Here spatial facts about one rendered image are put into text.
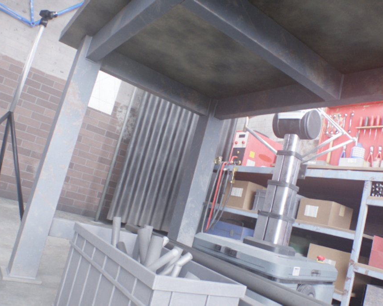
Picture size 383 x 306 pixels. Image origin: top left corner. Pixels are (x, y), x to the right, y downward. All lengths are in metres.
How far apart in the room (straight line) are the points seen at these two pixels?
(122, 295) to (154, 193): 3.06
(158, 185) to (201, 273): 2.95
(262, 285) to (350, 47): 0.61
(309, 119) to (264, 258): 0.75
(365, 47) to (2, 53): 3.35
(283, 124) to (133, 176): 2.08
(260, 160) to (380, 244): 1.57
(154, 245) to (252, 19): 0.55
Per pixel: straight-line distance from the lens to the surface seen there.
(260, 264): 1.43
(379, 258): 2.11
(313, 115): 1.82
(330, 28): 0.88
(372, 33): 0.89
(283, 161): 1.79
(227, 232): 2.91
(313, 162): 3.15
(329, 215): 2.31
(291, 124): 1.80
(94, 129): 3.84
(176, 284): 0.58
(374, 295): 2.12
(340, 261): 2.25
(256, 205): 2.72
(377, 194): 2.15
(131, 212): 3.63
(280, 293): 0.75
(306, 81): 0.96
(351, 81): 1.05
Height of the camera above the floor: 0.35
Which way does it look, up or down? 8 degrees up
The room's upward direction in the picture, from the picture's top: 15 degrees clockwise
